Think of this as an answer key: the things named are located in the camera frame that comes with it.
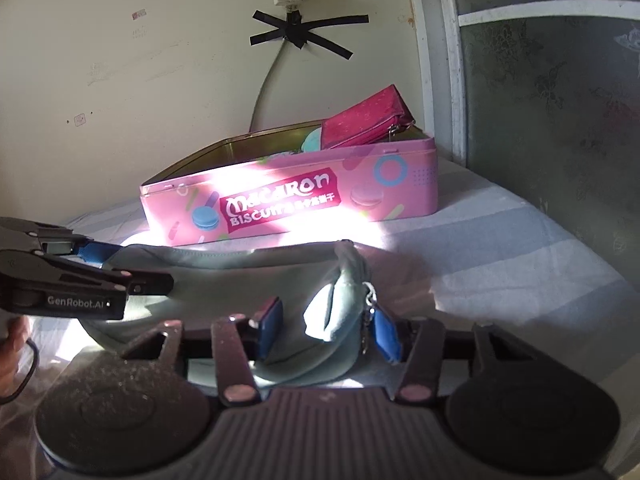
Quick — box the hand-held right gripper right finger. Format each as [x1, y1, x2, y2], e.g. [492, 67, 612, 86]
[372, 307, 536, 406]

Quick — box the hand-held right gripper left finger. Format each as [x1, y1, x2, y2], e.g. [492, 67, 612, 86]
[120, 296, 285, 407]

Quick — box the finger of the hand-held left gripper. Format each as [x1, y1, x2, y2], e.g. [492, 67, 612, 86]
[47, 255, 175, 297]
[36, 234, 124, 268]

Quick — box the grey green fabric bag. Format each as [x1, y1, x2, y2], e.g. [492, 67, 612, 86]
[75, 239, 381, 388]

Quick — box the pink biscuit tin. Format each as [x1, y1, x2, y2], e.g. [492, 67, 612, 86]
[139, 121, 440, 248]

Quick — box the teal plush toy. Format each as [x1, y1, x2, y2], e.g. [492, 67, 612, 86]
[301, 127, 326, 153]

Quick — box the magenta zip pouch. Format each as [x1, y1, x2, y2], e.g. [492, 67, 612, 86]
[320, 85, 417, 151]

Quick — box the person's left hand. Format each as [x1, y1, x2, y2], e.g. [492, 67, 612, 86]
[0, 317, 32, 401]

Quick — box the white bed sheet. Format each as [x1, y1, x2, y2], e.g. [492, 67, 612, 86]
[0, 160, 638, 411]

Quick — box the floral frosted window glass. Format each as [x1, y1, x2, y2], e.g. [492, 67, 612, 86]
[440, 0, 640, 281]

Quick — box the black tape cross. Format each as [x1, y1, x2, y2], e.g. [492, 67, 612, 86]
[250, 9, 370, 62]

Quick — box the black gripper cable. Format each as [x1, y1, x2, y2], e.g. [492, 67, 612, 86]
[0, 339, 41, 405]

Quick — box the white power cable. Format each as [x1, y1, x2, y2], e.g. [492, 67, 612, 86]
[248, 7, 301, 133]

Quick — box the white window frame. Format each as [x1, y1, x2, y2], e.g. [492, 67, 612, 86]
[402, 0, 640, 168]

